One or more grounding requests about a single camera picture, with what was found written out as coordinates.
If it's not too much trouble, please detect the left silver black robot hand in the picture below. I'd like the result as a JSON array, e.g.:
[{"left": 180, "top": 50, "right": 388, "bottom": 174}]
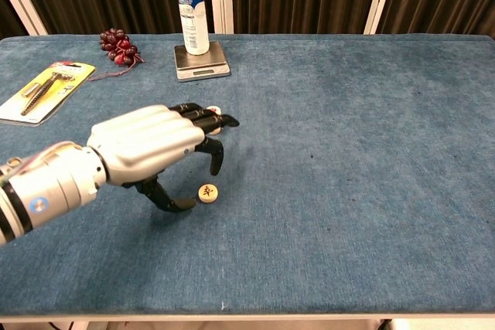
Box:
[{"left": 85, "top": 101, "right": 241, "bottom": 214}]

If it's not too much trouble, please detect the silver digital kitchen scale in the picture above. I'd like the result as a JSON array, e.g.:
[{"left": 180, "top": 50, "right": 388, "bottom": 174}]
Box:
[{"left": 173, "top": 39, "right": 232, "bottom": 83}]

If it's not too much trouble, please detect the dark red fake grape bunch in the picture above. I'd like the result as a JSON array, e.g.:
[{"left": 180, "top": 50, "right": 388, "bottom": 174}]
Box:
[{"left": 87, "top": 27, "right": 146, "bottom": 83}]

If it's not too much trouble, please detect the yellow razor blister pack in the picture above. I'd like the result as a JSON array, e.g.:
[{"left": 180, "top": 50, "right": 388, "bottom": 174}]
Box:
[{"left": 0, "top": 60, "right": 97, "bottom": 128}]

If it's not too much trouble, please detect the white bottle with blue cap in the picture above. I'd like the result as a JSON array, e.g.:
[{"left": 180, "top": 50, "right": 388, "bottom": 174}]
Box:
[{"left": 171, "top": 0, "right": 211, "bottom": 56}]

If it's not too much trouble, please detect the blue table cloth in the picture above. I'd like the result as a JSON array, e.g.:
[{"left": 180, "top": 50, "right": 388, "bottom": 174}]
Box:
[{"left": 0, "top": 32, "right": 495, "bottom": 318}]

